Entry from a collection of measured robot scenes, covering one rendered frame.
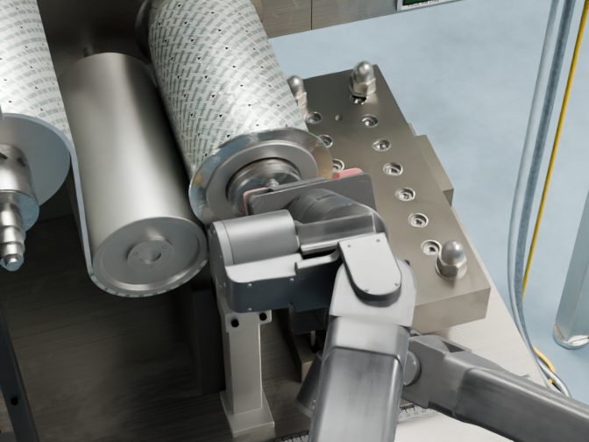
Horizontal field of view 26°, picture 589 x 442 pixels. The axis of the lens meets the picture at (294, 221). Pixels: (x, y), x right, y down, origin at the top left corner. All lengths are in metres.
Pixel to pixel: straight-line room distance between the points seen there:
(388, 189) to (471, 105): 1.64
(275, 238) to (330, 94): 0.77
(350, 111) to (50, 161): 0.57
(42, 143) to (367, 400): 0.47
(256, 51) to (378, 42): 2.02
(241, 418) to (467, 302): 0.29
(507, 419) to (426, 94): 2.07
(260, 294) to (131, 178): 0.41
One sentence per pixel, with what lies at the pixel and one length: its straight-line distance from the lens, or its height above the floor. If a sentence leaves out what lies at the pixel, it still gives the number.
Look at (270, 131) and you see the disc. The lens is 1.22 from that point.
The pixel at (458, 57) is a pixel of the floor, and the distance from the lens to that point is 3.32.
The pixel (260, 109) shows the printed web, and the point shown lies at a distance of 1.26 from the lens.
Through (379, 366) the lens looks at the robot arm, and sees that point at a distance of 0.86.
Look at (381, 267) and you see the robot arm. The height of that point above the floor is 1.49.
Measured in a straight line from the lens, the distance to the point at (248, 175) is 1.23.
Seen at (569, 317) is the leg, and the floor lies 0.09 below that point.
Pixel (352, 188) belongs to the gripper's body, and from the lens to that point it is 1.05.
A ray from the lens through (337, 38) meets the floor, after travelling 3.35.
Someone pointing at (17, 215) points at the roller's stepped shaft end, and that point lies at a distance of 1.14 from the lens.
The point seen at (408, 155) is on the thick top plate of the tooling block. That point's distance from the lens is 1.61.
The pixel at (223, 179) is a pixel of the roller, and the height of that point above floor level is 1.27.
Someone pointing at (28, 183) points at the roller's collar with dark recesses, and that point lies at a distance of 1.16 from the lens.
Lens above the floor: 2.18
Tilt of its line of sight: 49 degrees down
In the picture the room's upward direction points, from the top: straight up
